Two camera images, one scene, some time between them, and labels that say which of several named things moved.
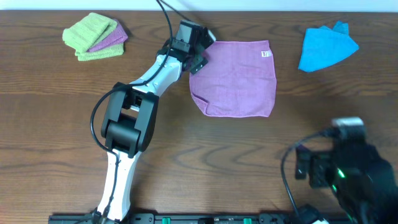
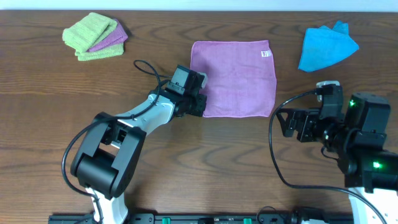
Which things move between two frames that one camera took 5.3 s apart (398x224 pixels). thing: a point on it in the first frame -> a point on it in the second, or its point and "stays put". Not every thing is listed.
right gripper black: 318,162 -> 308,116
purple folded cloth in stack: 117,37 stays put
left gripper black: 198,63 -> 199,104
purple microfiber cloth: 239,79 stays put
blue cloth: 324,47 stays put
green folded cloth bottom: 112,51 stays put
